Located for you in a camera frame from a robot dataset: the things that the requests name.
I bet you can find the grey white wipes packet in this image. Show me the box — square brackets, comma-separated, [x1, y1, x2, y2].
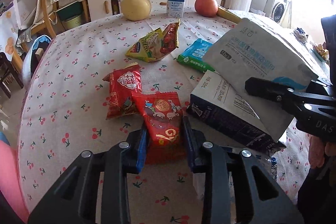
[203, 18, 318, 141]

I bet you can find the red snack packet with figures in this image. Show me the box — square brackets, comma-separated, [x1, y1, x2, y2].
[132, 92, 186, 164]

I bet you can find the pink plastic trash bucket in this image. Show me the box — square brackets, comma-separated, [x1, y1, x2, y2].
[1, 140, 29, 223]

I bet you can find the green trash bin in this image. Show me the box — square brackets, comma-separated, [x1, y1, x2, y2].
[62, 14, 82, 30]

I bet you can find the person right hand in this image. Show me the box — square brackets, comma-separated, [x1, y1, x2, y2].
[308, 135, 336, 169]

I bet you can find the dark blue white milk carton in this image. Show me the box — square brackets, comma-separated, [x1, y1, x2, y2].
[187, 71, 286, 153]

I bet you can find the cherry print tablecloth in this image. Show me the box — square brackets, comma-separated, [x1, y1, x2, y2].
[18, 8, 332, 224]

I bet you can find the white washing machine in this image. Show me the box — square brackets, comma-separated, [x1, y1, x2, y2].
[269, 0, 290, 24]

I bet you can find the green blue wet wipes pack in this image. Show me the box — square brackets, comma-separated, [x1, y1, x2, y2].
[177, 39, 215, 73]

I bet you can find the yellow banana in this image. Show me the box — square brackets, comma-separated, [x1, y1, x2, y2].
[217, 6, 242, 24]

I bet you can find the red apple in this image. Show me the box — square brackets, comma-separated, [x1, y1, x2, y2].
[194, 0, 218, 18]

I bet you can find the yellow green noodle packet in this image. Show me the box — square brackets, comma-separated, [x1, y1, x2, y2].
[125, 20, 180, 63]

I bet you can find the white tv cabinet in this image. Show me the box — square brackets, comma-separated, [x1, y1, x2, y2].
[79, 0, 222, 21]

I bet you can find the wooden chair with cushion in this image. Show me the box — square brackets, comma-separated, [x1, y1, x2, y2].
[12, 0, 60, 40]

